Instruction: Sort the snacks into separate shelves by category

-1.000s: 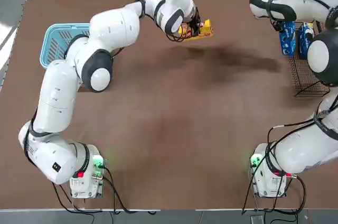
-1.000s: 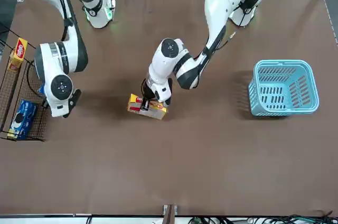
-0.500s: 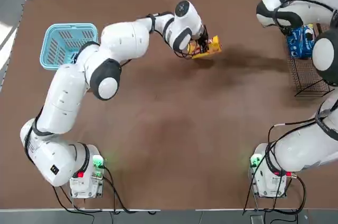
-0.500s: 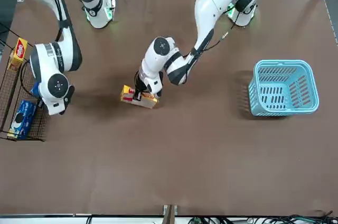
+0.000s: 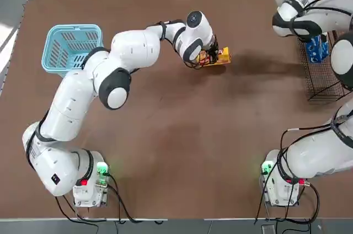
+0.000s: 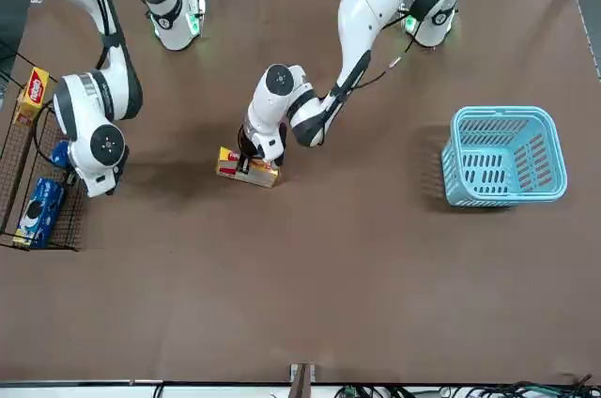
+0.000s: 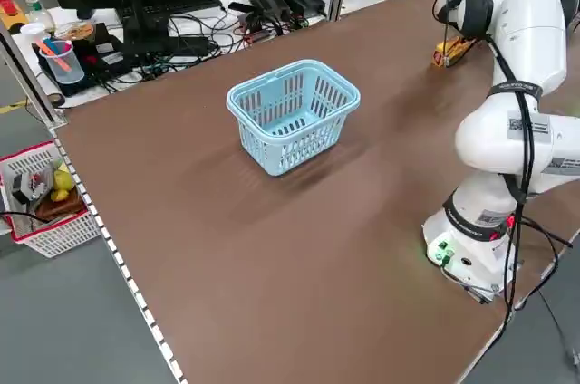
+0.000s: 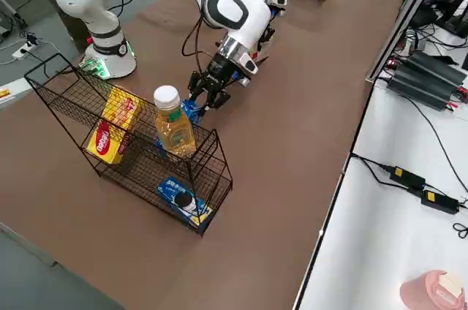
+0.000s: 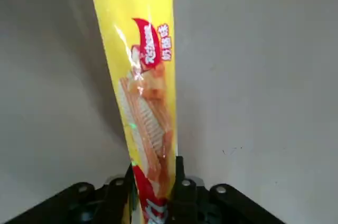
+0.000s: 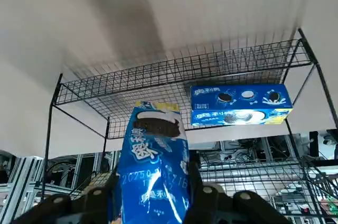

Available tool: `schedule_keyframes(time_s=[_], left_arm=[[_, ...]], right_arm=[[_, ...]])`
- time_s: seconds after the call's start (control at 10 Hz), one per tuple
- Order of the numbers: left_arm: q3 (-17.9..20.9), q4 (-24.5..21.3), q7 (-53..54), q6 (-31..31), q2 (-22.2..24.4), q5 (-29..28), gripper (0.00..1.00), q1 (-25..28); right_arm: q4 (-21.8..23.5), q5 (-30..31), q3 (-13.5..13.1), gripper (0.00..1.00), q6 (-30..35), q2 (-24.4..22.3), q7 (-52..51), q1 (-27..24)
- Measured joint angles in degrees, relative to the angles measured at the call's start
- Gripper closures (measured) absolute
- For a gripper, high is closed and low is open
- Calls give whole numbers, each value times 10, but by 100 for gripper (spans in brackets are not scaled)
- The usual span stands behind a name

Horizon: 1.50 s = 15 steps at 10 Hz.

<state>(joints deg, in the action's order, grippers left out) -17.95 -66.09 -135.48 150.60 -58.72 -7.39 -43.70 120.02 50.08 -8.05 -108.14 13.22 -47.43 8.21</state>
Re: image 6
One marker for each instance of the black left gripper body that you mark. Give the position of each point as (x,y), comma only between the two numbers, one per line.
(246,142)

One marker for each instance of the light blue plastic basket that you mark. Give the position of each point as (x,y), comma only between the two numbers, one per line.
(504,198)

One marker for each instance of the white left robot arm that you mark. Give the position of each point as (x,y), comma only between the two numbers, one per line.
(371,4)

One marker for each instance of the yellow wafer box red logo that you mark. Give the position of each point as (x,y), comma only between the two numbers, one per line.
(263,177)

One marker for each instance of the yellow nabati wafer box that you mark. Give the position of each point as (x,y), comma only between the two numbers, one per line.
(35,88)

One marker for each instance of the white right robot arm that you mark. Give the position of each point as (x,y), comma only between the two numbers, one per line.
(94,135)

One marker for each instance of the blue oreo cookie box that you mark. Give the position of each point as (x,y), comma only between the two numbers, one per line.
(40,210)
(60,154)

